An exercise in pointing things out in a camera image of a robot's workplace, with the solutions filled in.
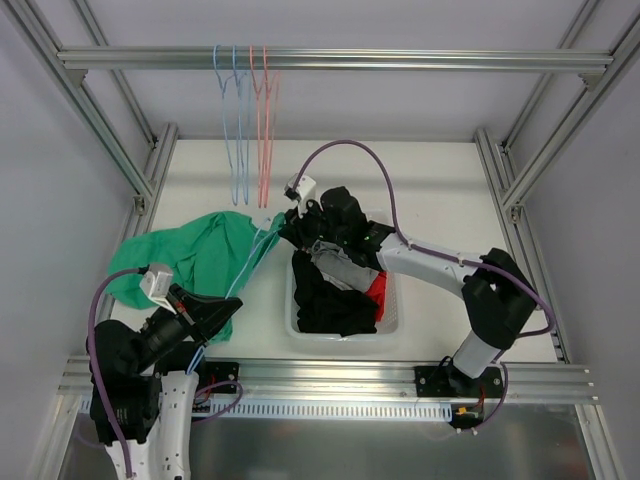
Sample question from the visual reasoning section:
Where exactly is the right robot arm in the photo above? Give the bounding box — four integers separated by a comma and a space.
280, 177, 539, 397

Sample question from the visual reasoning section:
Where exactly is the pink hanger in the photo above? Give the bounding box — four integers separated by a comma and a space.
249, 46, 269, 209
259, 46, 280, 209

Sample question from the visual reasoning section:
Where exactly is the black tank top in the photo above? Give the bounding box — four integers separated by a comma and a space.
291, 251, 377, 338

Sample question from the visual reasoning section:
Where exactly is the slotted cable duct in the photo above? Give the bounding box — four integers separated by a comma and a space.
79, 395, 454, 422

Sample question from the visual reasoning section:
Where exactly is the right aluminium frame post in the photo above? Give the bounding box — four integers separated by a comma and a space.
474, 0, 640, 311

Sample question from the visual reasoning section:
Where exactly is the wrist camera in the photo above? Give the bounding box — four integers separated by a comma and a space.
284, 174, 317, 218
139, 263, 177, 314

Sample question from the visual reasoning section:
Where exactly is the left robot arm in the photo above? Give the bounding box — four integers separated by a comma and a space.
87, 285, 243, 479

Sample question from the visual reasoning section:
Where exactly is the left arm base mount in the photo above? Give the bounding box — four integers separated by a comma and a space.
199, 359, 240, 395

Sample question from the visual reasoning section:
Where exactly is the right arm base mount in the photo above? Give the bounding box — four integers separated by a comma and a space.
414, 356, 504, 399

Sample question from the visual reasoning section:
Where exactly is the aluminium hanging rail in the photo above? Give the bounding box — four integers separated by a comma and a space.
57, 46, 613, 74

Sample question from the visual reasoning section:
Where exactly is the red tank top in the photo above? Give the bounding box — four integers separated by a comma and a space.
366, 272, 388, 323

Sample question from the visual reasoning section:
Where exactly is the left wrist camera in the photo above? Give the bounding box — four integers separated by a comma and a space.
139, 263, 177, 314

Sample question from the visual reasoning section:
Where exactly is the light blue hanger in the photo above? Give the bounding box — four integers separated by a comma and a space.
212, 45, 240, 206
186, 217, 276, 375
232, 46, 251, 206

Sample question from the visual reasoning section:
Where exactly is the grey tank top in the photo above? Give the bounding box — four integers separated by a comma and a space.
310, 241, 379, 292

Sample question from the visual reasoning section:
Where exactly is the white plastic basket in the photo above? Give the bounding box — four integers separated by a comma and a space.
285, 234, 401, 342

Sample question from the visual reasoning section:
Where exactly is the front aluminium rail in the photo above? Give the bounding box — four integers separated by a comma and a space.
57, 355, 599, 404

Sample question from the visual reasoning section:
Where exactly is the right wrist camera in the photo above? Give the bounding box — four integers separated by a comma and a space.
284, 174, 317, 218

